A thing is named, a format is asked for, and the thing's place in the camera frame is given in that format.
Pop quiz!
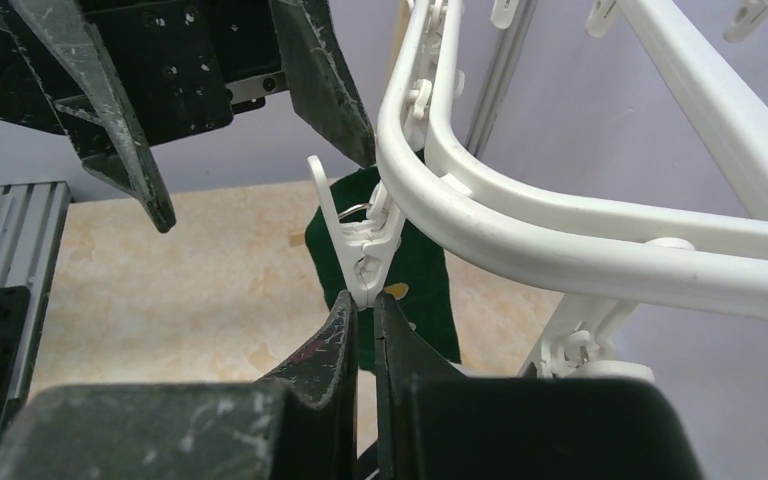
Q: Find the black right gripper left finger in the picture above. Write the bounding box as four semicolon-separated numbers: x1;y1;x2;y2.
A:
0;292;358;479

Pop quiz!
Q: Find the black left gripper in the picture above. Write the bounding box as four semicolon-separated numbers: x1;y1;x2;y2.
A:
0;0;377;234

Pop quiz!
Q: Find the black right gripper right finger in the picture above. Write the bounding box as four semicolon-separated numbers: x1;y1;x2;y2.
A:
373;293;703;479

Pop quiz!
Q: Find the white hanger clip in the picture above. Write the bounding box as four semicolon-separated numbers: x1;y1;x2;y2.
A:
307;155;405;310

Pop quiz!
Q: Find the white plastic clip hanger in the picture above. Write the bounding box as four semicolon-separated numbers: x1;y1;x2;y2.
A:
373;0;768;468

